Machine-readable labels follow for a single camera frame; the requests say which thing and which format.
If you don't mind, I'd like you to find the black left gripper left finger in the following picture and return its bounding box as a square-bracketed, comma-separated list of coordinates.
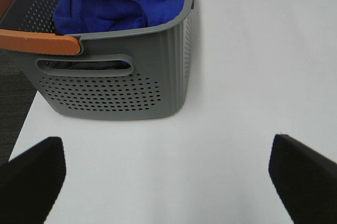
[1, 137, 66, 223]

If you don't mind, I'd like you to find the grey perforated plastic basket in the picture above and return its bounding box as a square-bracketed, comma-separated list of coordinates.
[1, 0, 195, 120]

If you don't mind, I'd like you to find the blue microfibre towel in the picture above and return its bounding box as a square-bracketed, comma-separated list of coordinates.
[53, 0, 185, 35]

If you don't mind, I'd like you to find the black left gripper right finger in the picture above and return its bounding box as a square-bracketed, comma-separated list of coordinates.
[268, 134, 336, 223]

